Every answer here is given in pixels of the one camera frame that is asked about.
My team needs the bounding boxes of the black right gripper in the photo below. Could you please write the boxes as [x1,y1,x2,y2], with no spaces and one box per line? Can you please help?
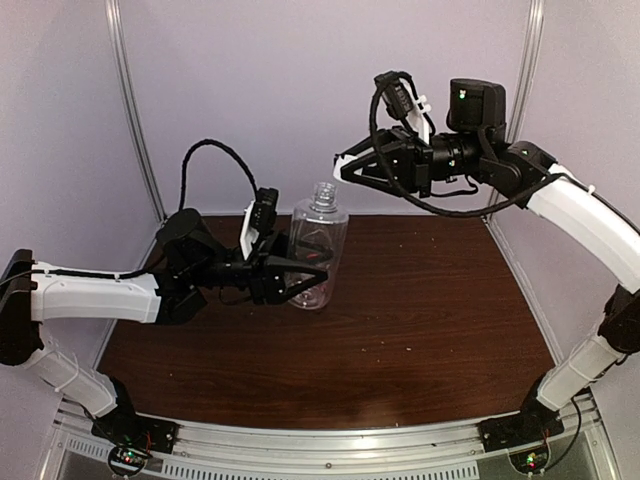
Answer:
[334,123,488,198]

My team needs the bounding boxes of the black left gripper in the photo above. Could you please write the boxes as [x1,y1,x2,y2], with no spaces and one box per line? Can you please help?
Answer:
[188,226,333,304]

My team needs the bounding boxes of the white bottle cap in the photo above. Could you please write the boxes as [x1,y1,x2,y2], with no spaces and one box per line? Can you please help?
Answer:
[332,154,358,183]

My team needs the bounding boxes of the large clear plastic bottle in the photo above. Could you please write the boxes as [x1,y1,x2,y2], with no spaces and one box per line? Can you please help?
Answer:
[288,182,349,310]

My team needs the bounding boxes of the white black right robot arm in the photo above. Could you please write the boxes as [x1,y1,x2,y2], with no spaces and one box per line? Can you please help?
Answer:
[334,71,639,442]

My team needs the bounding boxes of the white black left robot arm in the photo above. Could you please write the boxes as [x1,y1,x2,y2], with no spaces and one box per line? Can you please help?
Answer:
[1,208,328,444]

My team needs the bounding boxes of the small cola bottle red cap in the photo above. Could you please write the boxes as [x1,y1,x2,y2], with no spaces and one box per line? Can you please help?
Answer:
[301,253,325,310]

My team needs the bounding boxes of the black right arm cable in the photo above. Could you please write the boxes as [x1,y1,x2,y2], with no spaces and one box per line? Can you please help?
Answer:
[369,72,561,219]

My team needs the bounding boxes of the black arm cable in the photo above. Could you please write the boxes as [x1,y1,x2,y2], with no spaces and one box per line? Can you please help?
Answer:
[119,139,261,281]
[369,72,561,219]

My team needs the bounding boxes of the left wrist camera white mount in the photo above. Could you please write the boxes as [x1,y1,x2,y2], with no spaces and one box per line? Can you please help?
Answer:
[239,188,279,260]

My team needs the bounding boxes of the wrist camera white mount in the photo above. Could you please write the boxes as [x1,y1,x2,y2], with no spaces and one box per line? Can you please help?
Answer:
[374,71,436,145]
[239,188,279,260]

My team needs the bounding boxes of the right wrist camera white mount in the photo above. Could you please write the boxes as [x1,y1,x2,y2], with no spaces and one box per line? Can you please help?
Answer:
[374,71,436,145]

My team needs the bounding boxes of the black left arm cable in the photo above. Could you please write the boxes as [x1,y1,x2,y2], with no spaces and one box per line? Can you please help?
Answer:
[119,139,261,281]

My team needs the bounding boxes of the aluminium front frame rail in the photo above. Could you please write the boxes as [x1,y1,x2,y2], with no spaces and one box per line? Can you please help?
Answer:
[36,394,621,479]

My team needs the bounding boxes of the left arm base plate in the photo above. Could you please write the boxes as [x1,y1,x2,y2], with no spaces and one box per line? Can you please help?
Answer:
[91,416,178,477]

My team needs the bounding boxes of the aluminium right corner post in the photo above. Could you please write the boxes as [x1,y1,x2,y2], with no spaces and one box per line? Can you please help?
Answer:
[506,0,546,143]

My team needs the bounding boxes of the aluminium corner post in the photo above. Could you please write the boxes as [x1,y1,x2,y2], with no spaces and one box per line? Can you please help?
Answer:
[506,0,546,143]
[104,0,167,223]

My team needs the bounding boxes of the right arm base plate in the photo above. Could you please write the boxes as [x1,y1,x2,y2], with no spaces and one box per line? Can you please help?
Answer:
[478,413,564,476]

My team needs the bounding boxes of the aluminium left corner post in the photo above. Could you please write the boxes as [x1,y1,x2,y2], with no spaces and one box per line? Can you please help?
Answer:
[104,0,167,223]

